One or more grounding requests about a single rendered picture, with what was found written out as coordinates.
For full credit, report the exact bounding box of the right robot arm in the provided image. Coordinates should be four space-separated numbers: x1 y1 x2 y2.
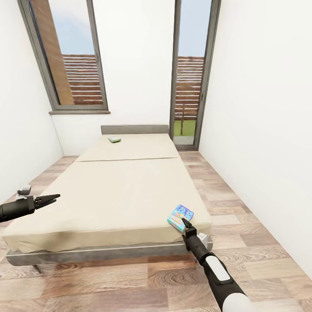
182 218 260 312

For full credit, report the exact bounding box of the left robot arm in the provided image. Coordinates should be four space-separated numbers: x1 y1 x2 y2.
0 184 60 223

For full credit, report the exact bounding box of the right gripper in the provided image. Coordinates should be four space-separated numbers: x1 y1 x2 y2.
182 218 205 253

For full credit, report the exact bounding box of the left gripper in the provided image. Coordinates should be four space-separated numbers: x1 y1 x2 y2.
2 194 60 221

